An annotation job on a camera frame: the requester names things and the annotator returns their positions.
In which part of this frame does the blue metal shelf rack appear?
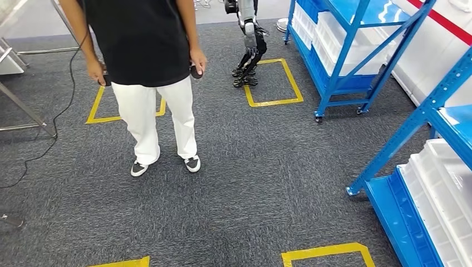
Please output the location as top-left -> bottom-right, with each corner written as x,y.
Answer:
346,46 -> 472,267
283,0 -> 437,123

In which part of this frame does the yellow floor tape marking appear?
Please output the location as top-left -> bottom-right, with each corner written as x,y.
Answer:
86,256 -> 151,267
244,58 -> 304,108

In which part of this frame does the silver black humanoid robot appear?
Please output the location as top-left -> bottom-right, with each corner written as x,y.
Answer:
224,0 -> 271,89

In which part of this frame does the person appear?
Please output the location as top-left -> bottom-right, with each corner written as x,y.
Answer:
58,0 -> 208,179

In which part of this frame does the white plastic crate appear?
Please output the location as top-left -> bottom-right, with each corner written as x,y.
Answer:
311,11 -> 392,77
292,3 -> 318,51
409,138 -> 472,267
398,162 -> 464,267

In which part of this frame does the white car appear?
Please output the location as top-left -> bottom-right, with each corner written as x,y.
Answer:
383,0 -> 472,107

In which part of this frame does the red barrier belt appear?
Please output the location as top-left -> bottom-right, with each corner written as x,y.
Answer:
407,0 -> 472,47

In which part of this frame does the white cabinet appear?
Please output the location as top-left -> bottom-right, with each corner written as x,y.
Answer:
0,48 -> 27,76

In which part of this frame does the black floor cable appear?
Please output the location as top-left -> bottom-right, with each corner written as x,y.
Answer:
0,31 -> 91,189

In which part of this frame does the steel frame table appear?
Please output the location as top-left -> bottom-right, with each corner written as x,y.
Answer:
0,0 -> 80,140

